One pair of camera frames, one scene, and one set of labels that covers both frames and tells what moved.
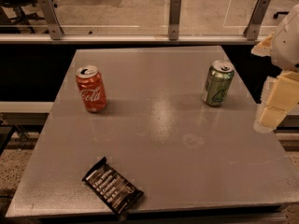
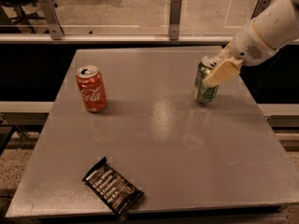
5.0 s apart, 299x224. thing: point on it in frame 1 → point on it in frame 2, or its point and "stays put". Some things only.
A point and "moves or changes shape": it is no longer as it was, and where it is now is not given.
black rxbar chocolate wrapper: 114,190 stays put
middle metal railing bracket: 175,8 stays put
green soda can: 219,82 moves or changes shape
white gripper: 288,46 → 247,46
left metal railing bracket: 54,26 stays put
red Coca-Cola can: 92,84 stays put
